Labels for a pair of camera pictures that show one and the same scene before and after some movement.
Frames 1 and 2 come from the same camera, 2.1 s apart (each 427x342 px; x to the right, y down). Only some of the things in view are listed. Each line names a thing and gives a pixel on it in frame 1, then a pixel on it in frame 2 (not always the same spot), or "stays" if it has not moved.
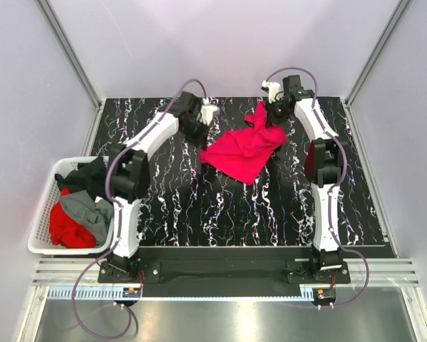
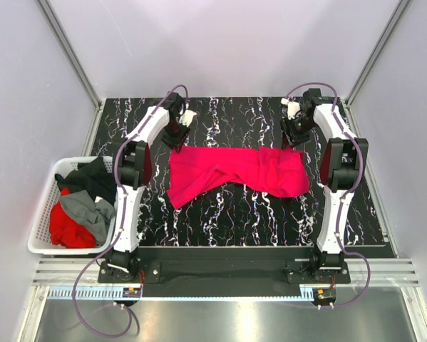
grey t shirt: x=95 y=216 stays
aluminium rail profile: x=368 y=273 stays
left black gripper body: x=195 y=131 to x=175 y=132
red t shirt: x=65 y=231 stays
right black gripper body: x=276 y=112 to x=298 y=127
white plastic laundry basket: x=39 y=241 stays
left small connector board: x=132 y=292 stays
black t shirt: x=90 y=177 stays
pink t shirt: x=242 y=154 to x=195 y=172
